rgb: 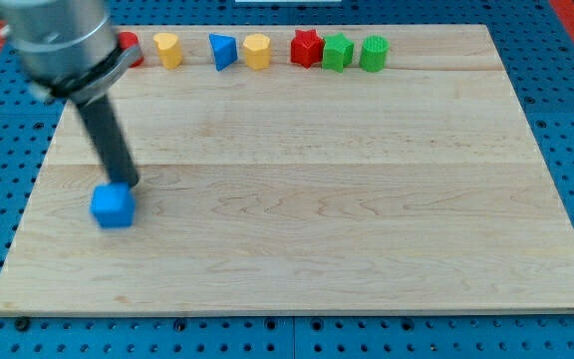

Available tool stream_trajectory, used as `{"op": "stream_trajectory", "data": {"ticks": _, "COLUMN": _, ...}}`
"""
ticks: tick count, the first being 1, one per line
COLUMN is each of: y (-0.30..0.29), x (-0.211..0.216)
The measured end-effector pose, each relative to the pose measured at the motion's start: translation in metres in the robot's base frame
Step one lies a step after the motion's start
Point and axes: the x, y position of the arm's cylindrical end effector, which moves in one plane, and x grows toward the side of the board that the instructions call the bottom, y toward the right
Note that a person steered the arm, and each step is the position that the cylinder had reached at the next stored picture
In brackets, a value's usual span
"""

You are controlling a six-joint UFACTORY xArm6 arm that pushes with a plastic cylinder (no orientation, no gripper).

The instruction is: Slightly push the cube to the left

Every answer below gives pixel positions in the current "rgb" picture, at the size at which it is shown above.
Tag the green star block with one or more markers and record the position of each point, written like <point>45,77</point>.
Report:
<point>337,52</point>

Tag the wooden board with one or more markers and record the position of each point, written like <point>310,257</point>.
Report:
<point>417,190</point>

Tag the red star block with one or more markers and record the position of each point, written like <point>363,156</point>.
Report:
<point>306,48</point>

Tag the blue triangle block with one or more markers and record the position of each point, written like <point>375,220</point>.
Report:
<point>224,50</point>

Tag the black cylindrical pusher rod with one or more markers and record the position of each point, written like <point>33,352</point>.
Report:
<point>100,121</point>

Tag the blue cube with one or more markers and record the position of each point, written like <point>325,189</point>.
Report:
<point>113,205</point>

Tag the yellow hexagon block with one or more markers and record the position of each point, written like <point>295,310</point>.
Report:
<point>257,51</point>

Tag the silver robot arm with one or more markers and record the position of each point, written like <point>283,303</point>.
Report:
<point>69,49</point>

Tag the silver flange mount plate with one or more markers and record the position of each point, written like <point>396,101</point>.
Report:
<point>91,84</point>

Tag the green cylinder block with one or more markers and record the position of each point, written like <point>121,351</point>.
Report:
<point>374,53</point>

